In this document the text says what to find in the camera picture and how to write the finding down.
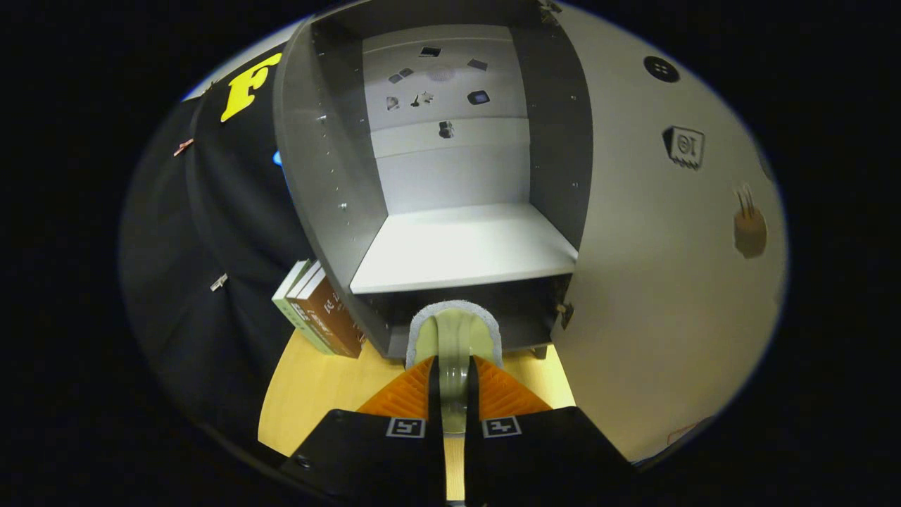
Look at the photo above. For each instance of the black backdrop cloth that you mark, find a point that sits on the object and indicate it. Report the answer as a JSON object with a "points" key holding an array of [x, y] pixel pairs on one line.
{"points": [[211, 246]]}

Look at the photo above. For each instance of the white cloth clip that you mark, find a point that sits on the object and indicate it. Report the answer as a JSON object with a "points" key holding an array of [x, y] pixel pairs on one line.
{"points": [[219, 282]]}

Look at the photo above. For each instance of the white cabinet shelf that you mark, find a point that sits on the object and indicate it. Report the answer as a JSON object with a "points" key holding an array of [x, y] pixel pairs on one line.
{"points": [[457, 246]]}

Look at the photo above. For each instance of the beige cabinet door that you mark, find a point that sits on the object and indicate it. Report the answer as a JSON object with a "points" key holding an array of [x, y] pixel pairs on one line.
{"points": [[647, 282]]}

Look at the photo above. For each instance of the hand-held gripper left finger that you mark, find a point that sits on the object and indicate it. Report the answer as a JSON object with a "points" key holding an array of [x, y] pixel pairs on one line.
{"points": [[434, 401]]}

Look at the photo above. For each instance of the dark grey cabinet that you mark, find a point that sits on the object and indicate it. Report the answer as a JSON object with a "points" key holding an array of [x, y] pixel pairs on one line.
{"points": [[324, 176]]}

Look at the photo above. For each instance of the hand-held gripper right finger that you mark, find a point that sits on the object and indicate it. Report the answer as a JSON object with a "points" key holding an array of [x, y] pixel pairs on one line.
{"points": [[472, 401]]}

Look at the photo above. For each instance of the red cloth clip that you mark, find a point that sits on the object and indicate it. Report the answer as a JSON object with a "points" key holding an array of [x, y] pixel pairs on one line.
{"points": [[184, 147]]}

